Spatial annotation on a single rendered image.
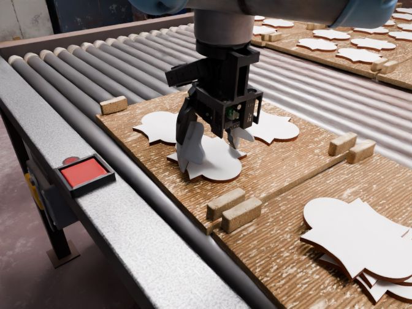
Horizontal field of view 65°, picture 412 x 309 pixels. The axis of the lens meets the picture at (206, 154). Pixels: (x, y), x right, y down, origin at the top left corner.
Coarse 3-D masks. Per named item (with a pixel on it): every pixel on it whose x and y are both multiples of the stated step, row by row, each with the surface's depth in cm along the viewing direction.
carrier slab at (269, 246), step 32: (384, 160) 56; (288, 192) 49; (320, 192) 49; (352, 192) 49; (384, 192) 49; (256, 224) 44; (288, 224) 44; (256, 256) 40; (288, 256) 40; (320, 256) 40; (288, 288) 36; (320, 288) 36; (352, 288) 36
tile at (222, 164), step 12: (204, 144) 58; (216, 144) 58; (168, 156) 55; (216, 156) 55; (228, 156) 55; (240, 156) 56; (192, 168) 53; (204, 168) 53; (216, 168) 53; (228, 168) 53; (240, 168) 53; (192, 180) 51; (216, 180) 51; (228, 180) 51
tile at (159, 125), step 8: (160, 112) 70; (168, 112) 70; (144, 120) 67; (152, 120) 67; (160, 120) 67; (168, 120) 67; (176, 120) 67; (136, 128) 64; (144, 128) 64; (152, 128) 64; (160, 128) 64; (168, 128) 64; (152, 136) 61; (160, 136) 61; (168, 136) 61; (152, 144) 60; (168, 144) 60
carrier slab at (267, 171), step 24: (168, 96) 79; (96, 120) 71; (120, 120) 68; (120, 144) 63; (144, 144) 61; (240, 144) 61; (264, 144) 61; (288, 144) 61; (312, 144) 61; (144, 168) 56; (168, 168) 54; (264, 168) 54; (288, 168) 54; (312, 168) 54; (168, 192) 50; (192, 192) 49; (216, 192) 49; (264, 192) 49; (192, 216) 46
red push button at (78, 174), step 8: (88, 160) 58; (72, 168) 56; (80, 168) 56; (88, 168) 56; (96, 168) 56; (64, 176) 54; (72, 176) 54; (80, 176) 54; (88, 176) 54; (96, 176) 54; (72, 184) 52; (80, 184) 52
